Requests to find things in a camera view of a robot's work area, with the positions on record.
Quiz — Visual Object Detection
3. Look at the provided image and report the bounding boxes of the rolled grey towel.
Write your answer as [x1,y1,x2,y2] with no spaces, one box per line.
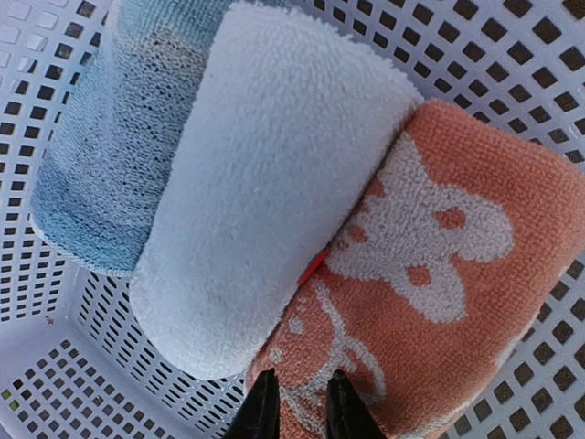
[31,0,229,277]

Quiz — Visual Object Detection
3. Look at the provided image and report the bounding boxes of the white plastic basket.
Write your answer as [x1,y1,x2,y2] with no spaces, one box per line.
[1,0,584,438]

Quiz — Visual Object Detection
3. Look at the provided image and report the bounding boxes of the white towel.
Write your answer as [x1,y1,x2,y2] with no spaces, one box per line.
[129,1,423,380]

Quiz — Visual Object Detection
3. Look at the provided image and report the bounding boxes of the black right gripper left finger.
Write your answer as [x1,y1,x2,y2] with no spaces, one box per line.
[223,369,280,439]

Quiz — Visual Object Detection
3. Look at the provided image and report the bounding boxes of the orange patterned towel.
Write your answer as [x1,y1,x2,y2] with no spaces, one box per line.
[250,100,584,438]

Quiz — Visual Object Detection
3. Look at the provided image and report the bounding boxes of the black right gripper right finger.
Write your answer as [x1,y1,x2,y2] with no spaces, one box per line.
[325,369,386,439]

